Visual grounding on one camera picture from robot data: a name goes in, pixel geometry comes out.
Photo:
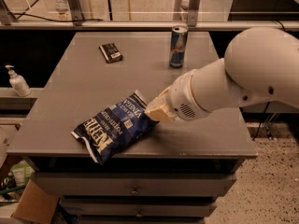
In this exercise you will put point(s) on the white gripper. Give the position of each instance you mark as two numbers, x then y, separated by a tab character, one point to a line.
181	97

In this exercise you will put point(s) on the blue Kettle chip bag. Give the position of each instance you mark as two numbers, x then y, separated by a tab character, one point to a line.
115	128

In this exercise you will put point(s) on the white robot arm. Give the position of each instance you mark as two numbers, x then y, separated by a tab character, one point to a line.
259	65

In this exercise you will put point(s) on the Red Bull can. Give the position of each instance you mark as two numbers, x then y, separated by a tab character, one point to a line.
178	44

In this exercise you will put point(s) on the small dark snack packet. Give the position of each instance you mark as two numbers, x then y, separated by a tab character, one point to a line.
110	53

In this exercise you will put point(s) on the grey upper drawer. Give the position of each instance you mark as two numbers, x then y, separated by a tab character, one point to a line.
153	185

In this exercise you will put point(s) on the grey drawer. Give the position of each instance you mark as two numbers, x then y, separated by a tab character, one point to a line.
153	185
139	207

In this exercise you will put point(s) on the grey lower drawer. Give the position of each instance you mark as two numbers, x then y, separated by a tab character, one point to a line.
139	207

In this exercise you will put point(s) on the white pump dispenser bottle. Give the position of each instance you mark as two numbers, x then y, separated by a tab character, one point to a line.
18	82

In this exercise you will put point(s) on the green packaged item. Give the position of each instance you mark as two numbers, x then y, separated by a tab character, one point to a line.
21	172

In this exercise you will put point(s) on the brown cardboard box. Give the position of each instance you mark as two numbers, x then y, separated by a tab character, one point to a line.
36	205

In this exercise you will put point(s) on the grey metal railing frame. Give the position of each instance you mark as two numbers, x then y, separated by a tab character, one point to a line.
148	15

